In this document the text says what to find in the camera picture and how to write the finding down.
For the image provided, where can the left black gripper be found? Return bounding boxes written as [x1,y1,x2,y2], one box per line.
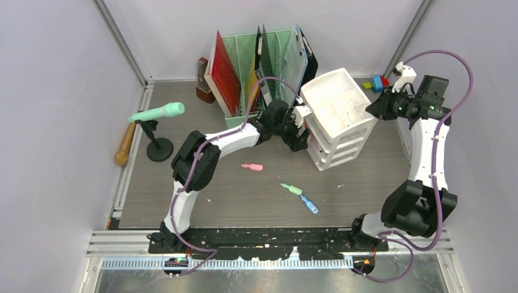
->
[272,109,310,151]

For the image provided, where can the green highlighter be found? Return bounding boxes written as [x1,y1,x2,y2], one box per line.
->
[280,183,303,196]

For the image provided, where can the pink highlighter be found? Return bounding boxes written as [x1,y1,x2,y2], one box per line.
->
[241,163,263,171]

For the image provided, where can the white drawer organizer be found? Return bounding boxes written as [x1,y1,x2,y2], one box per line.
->
[300,68,377,171]

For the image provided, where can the black clipboard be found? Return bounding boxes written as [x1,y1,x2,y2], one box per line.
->
[300,30,318,87]

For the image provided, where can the yellow book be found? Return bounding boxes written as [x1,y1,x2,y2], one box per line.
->
[245,57,259,114]

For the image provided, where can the black book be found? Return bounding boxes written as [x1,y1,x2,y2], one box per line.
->
[253,24,277,107]

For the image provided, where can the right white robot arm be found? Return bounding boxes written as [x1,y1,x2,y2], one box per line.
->
[348,75,458,251]

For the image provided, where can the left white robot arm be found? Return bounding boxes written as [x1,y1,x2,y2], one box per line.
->
[159,99,312,253]

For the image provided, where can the colourful toy blocks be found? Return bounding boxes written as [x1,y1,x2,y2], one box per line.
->
[362,75,390,93]

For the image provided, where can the green file organizer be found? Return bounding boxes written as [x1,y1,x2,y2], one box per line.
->
[222,30,291,129]

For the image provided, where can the red notebook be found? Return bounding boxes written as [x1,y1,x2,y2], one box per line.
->
[204,30,241,118]

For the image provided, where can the brown round object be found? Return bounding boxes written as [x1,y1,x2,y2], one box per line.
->
[195,57,216,104]

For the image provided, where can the mint green microphone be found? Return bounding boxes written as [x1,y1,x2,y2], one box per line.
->
[127,102,185,123]

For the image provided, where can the black microphone stand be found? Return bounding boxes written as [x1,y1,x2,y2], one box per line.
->
[136,120,174,162]

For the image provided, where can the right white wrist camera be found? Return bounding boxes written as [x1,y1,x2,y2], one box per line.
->
[392,62,417,93]

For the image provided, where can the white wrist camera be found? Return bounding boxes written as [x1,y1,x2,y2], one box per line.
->
[392,62,417,93]
[292,105,313,128]

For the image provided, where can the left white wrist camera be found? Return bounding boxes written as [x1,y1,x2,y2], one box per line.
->
[292,105,313,128]

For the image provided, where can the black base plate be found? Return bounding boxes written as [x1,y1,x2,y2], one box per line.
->
[147,227,388,261]

